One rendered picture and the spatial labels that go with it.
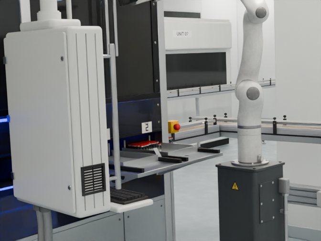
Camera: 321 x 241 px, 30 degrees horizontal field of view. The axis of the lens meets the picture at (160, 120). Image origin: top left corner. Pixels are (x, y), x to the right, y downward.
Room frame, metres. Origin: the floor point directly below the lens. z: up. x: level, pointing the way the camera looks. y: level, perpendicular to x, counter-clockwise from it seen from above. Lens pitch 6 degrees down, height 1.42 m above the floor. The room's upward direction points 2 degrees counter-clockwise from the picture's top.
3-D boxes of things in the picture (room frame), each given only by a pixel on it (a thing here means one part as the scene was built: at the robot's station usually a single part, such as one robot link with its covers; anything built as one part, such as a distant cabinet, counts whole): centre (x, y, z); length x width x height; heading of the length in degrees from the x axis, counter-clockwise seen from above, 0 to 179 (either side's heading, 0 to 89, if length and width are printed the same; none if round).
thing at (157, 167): (3.17, 0.07, 0.87); 0.70 x 0.48 x 0.02; 139
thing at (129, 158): (3.09, 0.23, 0.90); 0.34 x 0.26 x 0.04; 49
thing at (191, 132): (3.92, -0.14, 0.92); 0.69 x 0.16 x 0.16; 139
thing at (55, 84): (2.52, 0.44, 1.19); 0.50 x 0.19 x 0.78; 43
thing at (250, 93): (2.99, -0.45, 1.16); 0.19 x 0.12 x 0.24; 2
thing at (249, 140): (3.03, -0.45, 0.95); 0.19 x 0.19 x 0.18
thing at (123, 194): (2.67, 0.25, 0.82); 0.40 x 0.14 x 0.02; 43
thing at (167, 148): (3.35, 0.01, 0.90); 0.34 x 0.26 x 0.04; 49
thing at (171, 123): (3.62, -0.06, 1.00); 0.08 x 0.07 x 0.07; 49
